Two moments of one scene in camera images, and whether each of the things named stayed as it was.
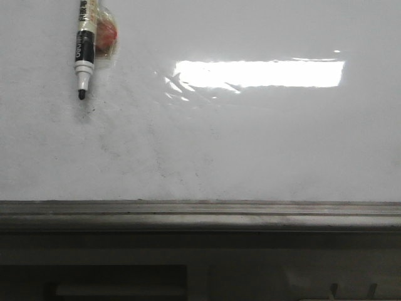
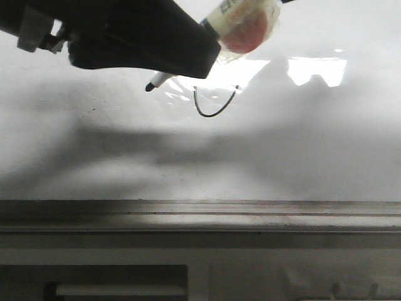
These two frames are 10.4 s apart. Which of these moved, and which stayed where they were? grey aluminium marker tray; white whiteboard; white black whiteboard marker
Moved: white black whiteboard marker
Stayed: grey aluminium marker tray; white whiteboard
